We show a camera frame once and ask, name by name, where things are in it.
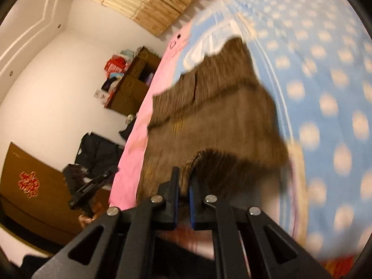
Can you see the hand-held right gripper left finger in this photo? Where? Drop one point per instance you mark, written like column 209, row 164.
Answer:
column 175, row 206

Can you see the black folding chair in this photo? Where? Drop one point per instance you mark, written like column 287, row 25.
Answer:
column 97, row 151

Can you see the white printed box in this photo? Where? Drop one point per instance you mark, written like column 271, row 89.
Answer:
column 101, row 95

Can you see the black bag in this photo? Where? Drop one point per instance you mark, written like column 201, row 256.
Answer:
column 128, row 128

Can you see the person's left hand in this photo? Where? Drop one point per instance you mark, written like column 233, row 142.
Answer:
column 85, row 221

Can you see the brown wooden desk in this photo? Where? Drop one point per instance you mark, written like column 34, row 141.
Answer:
column 130, row 87

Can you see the pink and blue printed blanket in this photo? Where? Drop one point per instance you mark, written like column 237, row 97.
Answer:
column 319, row 98

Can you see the red knot decoration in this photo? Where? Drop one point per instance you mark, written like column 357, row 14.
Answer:
column 28, row 184

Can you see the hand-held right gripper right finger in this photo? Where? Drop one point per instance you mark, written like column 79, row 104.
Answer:
column 192, row 206

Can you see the brown wooden cabinet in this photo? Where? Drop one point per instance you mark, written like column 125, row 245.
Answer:
column 43, row 209

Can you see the brown knit sweater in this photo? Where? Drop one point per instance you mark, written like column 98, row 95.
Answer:
column 215, row 116

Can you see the red gift box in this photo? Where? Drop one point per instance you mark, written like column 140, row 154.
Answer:
column 114, row 64

